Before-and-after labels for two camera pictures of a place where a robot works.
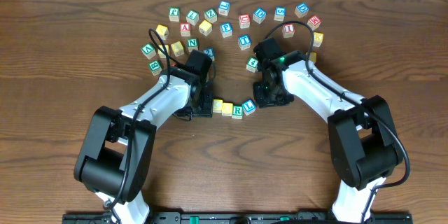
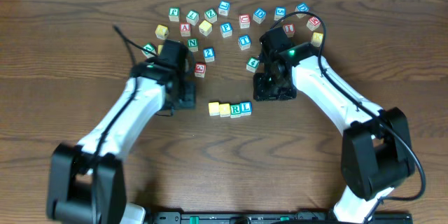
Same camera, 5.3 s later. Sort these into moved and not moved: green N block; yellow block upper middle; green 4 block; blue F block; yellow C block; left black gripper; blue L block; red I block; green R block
Moved: blue L block; left black gripper; yellow C block
Not moved: red I block; yellow block upper middle; green 4 block; green R block; blue F block; green N block
